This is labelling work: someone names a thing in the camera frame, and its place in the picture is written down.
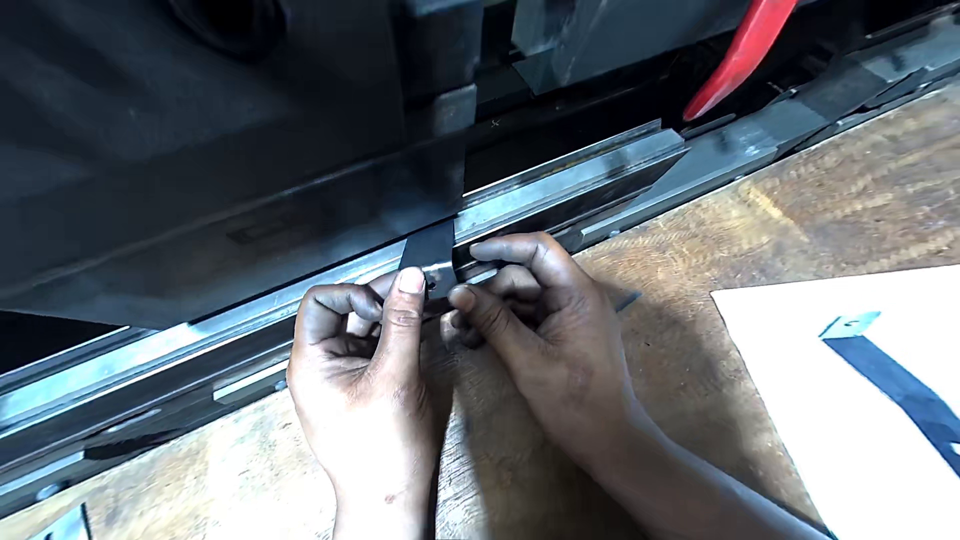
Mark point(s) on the person's right hand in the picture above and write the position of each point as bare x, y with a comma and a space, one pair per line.
574, 375

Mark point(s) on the person's left hand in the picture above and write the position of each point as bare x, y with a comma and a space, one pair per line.
360, 420

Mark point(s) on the person's left fingers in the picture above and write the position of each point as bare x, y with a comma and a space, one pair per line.
330, 306

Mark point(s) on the person's left thumb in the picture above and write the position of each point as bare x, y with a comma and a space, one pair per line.
403, 322

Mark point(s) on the person's right index finger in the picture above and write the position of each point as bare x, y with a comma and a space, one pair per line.
551, 259

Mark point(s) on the person's right thumb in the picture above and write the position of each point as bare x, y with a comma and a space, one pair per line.
495, 322

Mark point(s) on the person's right fingers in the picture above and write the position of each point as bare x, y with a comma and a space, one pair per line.
514, 283

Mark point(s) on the dark metal strip with hole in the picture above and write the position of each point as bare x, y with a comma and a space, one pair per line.
429, 251

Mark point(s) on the person's left forearm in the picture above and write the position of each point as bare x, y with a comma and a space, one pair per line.
382, 514

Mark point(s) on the person's right forearm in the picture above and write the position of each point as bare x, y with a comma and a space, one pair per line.
690, 487

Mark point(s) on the black press machine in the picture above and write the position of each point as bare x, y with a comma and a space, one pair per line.
262, 150

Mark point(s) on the white paper sheet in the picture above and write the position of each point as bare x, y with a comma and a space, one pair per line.
810, 390

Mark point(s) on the long steel die rail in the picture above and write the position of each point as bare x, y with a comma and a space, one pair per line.
555, 196

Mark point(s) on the bent dark metal bracket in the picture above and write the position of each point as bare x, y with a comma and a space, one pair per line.
889, 375

